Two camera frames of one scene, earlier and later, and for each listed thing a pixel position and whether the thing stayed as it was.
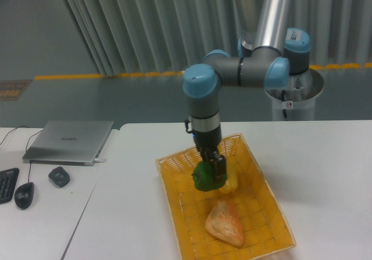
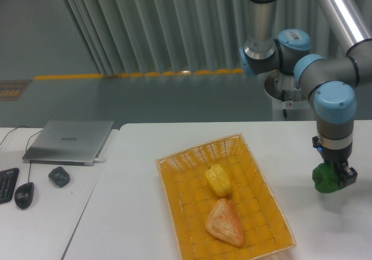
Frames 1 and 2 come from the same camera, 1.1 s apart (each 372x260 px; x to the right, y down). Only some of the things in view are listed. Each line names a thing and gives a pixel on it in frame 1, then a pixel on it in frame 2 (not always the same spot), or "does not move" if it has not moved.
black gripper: [209, 140] → [348, 174]
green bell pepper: [203, 175] → [325, 179]
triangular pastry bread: [224, 223] does not move
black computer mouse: [24, 195] does not move
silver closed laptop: [67, 142] does not move
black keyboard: [8, 180] does not move
